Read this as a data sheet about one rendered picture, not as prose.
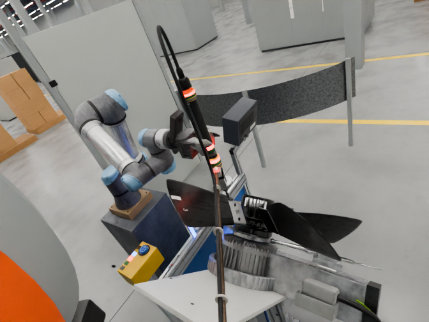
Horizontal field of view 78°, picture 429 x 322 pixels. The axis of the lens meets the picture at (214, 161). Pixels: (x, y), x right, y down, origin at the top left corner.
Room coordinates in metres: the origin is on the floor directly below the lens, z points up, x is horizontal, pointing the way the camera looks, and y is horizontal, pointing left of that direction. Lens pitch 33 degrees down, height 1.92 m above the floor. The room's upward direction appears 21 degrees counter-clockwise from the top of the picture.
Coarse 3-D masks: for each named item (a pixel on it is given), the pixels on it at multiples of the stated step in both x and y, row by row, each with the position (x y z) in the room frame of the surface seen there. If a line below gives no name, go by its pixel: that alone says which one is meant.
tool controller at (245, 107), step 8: (240, 104) 1.54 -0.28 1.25; (248, 104) 1.52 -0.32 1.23; (256, 104) 1.53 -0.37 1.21; (232, 112) 1.47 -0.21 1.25; (240, 112) 1.45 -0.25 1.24; (248, 112) 1.46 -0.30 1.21; (256, 112) 1.55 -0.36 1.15; (224, 120) 1.43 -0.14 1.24; (232, 120) 1.39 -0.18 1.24; (240, 120) 1.39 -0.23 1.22; (248, 120) 1.47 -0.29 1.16; (256, 120) 1.56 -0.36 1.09; (224, 128) 1.45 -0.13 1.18; (232, 128) 1.40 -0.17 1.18; (240, 128) 1.39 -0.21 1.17; (248, 128) 1.48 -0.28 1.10; (224, 136) 1.46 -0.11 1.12; (232, 136) 1.42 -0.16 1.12; (240, 136) 1.40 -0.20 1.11; (248, 136) 1.44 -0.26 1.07; (232, 144) 1.43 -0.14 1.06
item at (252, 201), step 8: (248, 200) 0.70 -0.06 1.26; (256, 200) 0.68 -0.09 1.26; (264, 200) 0.68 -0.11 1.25; (272, 200) 0.69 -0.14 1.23; (248, 208) 0.68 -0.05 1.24; (256, 208) 0.67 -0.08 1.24; (248, 216) 0.66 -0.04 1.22; (256, 216) 0.65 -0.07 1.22; (248, 224) 0.65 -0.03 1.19; (256, 224) 0.64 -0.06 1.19; (264, 224) 0.65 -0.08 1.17; (248, 232) 0.62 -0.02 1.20; (256, 232) 0.61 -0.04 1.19; (264, 232) 0.61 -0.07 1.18; (272, 232) 0.63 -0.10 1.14
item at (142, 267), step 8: (152, 248) 0.84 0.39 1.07; (136, 256) 0.83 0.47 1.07; (144, 256) 0.81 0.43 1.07; (152, 256) 0.81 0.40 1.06; (160, 256) 0.83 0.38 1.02; (128, 264) 0.80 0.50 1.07; (136, 264) 0.78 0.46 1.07; (144, 264) 0.77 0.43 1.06; (152, 264) 0.79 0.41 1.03; (120, 272) 0.78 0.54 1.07; (128, 272) 0.76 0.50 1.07; (136, 272) 0.75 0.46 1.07; (144, 272) 0.76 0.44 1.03; (152, 272) 0.78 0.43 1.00; (128, 280) 0.76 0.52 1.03; (136, 280) 0.73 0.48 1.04; (144, 280) 0.75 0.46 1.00
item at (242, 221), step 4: (232, 204) 0.70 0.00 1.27; (236, 204) 0.71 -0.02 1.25; (240, 204) 0.71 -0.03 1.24; (232, 208) 0.68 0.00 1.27; (236, 208) 0.69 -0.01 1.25; (240, 208) 0.70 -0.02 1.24; (232, 212) 0.67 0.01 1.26; (240, 212) 0.68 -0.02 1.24; (236, 216) 0.66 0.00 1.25; (240, 216) 0.66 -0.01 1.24; (244, 216) 0.67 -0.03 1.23; (236, 220) 0.64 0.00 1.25; (240, 220) 0.65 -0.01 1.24; (244, 220) 0.65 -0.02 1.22; (244, 224) 0.64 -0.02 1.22
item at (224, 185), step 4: (220, 172) 0.71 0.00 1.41; (220, 176) 0.71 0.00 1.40; (224, 176) 0.72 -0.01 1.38; (228, 176) 0.78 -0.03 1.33; (220, 180) 0.72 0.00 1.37; (224, 180) 0.72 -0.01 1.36; (228, 180) 0.76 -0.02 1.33; (220, 184) 0.73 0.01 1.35; (224, 184) 0.72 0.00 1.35; (228, 184) 0.74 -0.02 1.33; (224, 188) 0.73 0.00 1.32
